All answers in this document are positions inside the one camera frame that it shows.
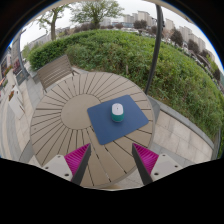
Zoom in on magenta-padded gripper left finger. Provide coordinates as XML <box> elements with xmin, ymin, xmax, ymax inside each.
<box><xmin>41</xmin><ymin>143</ymin><xmax>92</xmax><ymax>186</ymax></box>

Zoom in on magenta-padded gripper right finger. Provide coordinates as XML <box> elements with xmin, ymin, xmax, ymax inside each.
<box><xmin>131</xmin><ymin>142</ymin><xmax>184</xmax><ymax>186</ymax></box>

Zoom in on white and teal computer mouse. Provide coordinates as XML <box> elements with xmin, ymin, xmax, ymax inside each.
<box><xmin>110</xmin><ymin>102</ymin><xmax>125</xmax><ymax>123</ymax></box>

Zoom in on blue mouse pad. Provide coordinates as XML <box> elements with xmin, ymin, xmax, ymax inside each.
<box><xmin>86</xmin><ymin>94</ymin><xmax>150</xmax><ymax>146</ymax></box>

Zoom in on white planter with flowers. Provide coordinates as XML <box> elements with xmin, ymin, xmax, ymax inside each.
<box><xmin>8</xmin><ymin>88</ymin><xmax>26</xmax><ymax>119</ymax></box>

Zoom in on wooden slatted chair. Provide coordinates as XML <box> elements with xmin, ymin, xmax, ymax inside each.
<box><xmin>35</xmin><ymin>54</ymin><xmax>79</xmax><ymax>93</ymax></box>

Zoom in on dark curved parasol pole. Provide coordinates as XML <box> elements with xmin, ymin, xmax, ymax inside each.
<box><xmin>143</xmin><ymin>3</ymin><xmax>164</xmax><ymax>95</ymax></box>

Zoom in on sparse tall tree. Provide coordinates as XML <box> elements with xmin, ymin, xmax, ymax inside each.
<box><xmin>36</xmin><ymin>3</ymin><xmax>73</xmax><ymax>42</ymax></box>

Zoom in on distant apartment buildings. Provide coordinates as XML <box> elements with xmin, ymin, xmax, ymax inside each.
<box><xmin>123</xmin><ymin>9</ymin><xmax>216</xmax><ymax>64</ymax></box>

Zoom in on broad leafy tree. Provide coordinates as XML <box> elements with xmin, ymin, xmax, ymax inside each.
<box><xmin>69</xmin><ymin>0</ymin><xmax>124</xmax><ymax>30</ymax></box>

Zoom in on dark sign post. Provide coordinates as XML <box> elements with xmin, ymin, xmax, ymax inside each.
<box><xmin>11</xmin><ymin>29</ymin><xmax>31</xmax><ymax>84</ymax></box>

